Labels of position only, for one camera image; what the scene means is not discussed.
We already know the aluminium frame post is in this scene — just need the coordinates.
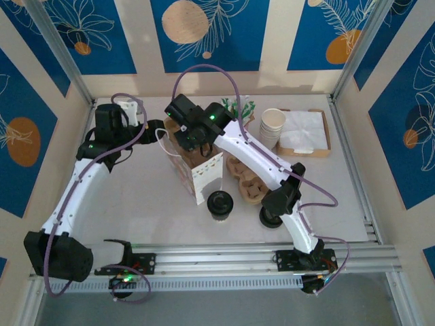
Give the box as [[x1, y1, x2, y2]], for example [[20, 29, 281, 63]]
[[331, 0, 392, 103], [23, 0, 96, 108]]

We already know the short purple cable loop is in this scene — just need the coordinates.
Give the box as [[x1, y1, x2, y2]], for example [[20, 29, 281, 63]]
[[110, 268, 153, 305]]

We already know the brown cardboard cup carrier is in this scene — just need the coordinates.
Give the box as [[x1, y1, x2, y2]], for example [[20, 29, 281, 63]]
[[226, 154, 273, 206]]

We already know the white paper gift bag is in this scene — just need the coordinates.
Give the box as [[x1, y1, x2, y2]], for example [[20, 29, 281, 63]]
[[155, 115, 225, 206]]

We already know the white paper napkin stack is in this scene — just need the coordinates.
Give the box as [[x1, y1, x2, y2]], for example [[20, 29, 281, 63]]
[[279, 110, 330, 152]]

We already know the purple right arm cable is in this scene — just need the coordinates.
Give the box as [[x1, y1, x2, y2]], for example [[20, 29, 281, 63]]
[[171, 63, 351, 296]]

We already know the brown cardboard napkin tray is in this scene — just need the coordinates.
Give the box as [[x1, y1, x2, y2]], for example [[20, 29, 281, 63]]
[[275, 108, 332, 158]]

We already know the grey slotted cable duct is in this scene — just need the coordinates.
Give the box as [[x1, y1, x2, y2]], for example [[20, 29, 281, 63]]
[[50, 276, 303, 293]]

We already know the black control board green light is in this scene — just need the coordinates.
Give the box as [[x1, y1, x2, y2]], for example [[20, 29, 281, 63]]
[[300, 273, 334, 297], [108, 271, 142, 290]]

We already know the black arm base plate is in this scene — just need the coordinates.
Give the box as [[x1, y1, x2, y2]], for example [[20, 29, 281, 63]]
[[130, 253, 157, 274], [274, 249, 337, 272]]

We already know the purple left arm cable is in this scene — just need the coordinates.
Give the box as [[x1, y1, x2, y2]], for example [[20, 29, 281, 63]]
[[43, 93, 149, 299]]

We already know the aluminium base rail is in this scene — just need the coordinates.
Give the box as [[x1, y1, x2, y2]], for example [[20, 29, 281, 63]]
[[29, 242, 398, 283]]

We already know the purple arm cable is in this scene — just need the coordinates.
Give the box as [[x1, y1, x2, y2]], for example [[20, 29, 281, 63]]
[[43, 93, 149, 299], [171, 63, 351, 296]]

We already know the aluminium table side rail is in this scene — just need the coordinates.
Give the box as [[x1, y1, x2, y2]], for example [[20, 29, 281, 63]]
[[49, 98, 98, 252], [328, 96, 383, 244]]

